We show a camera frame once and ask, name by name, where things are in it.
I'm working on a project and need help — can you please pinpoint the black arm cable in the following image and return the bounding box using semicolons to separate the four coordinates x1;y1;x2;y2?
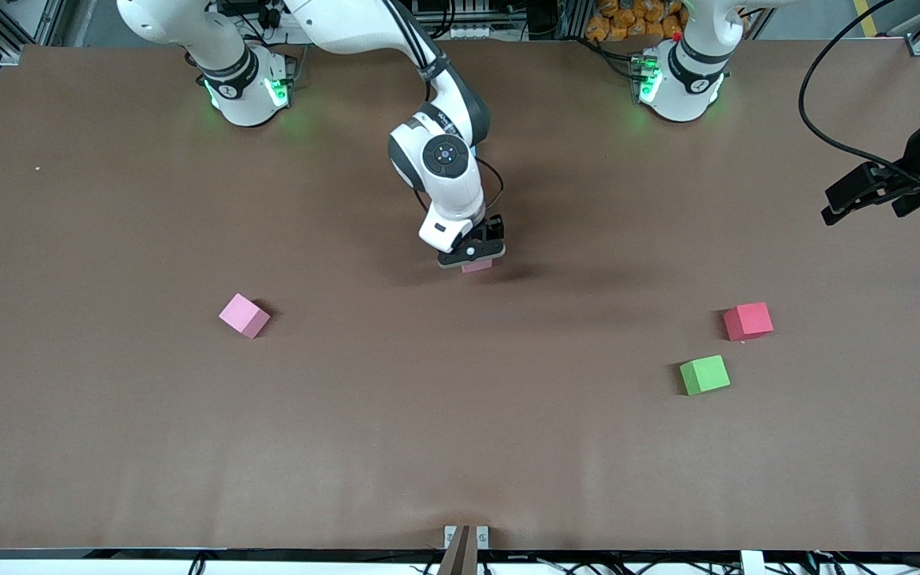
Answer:
380;0;506;216
798;0;920;188

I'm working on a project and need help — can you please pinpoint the brown camera post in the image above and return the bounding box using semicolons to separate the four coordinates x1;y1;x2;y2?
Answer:
438;525;478;575

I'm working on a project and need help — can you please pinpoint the grey metal bracket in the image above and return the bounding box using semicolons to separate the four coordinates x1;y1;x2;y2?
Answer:
444;525;490;550

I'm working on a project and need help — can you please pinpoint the red foam cube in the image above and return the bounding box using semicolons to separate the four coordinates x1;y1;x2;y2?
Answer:
723;302;775;343

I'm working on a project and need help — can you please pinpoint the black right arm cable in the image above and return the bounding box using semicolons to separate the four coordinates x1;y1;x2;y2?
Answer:
380;0;506;216

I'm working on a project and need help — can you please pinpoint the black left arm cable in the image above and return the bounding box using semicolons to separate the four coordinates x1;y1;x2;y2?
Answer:
798;0;920;188

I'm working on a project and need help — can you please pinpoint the bag of orange items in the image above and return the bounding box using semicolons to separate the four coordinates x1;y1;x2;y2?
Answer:
585;0;688;42

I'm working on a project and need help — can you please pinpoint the green foam cube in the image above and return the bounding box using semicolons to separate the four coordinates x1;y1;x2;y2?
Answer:
680;355;732;396

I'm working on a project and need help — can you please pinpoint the white rack device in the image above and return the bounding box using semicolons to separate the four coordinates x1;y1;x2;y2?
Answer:
436;0;501;41

